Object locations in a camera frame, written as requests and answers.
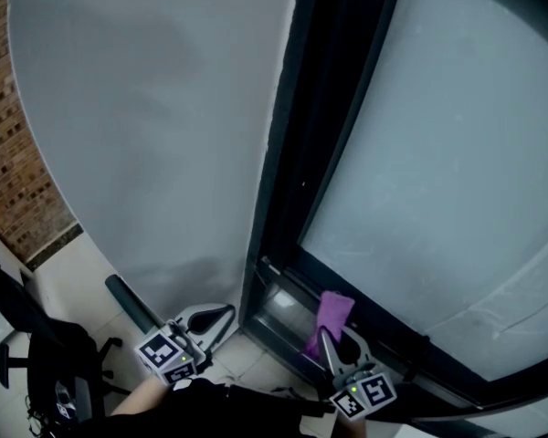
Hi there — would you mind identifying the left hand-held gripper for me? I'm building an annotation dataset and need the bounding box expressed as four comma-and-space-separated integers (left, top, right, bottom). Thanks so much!
134, 303, 237, 385

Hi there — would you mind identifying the frosted window glass pane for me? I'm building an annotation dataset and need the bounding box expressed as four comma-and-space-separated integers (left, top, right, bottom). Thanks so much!
300, 0, 548, 382

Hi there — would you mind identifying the dark grey tube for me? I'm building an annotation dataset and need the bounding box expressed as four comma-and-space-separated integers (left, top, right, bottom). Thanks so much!
104, 274, 165, 335

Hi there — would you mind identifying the dark metal window frame rail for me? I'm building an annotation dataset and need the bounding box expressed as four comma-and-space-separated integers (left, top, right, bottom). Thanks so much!
241, 257, 485, 410

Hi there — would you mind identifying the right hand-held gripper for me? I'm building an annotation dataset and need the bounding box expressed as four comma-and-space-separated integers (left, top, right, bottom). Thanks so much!
318, 326, 397, 422

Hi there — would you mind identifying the purple cleaning cloth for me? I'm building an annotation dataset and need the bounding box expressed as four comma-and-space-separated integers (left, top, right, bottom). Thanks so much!
304, 290, 355, 358

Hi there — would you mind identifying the person's black clothing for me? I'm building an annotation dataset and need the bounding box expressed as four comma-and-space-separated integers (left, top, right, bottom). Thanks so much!
72, 379, 334, 438

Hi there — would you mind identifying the black office chair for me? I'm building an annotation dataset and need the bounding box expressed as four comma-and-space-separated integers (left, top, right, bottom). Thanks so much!
0, 244, 124, 428

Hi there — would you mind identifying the person's left forearm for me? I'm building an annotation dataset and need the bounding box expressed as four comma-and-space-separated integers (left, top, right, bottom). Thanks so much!
109, 374, 170, 417

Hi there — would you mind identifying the person's right forearm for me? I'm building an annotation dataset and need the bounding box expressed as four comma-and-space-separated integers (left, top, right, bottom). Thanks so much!
335, 415, 366, 438

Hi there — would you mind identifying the black window frame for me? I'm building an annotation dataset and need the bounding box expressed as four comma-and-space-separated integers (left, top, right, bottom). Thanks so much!
239, 0, 548, 437

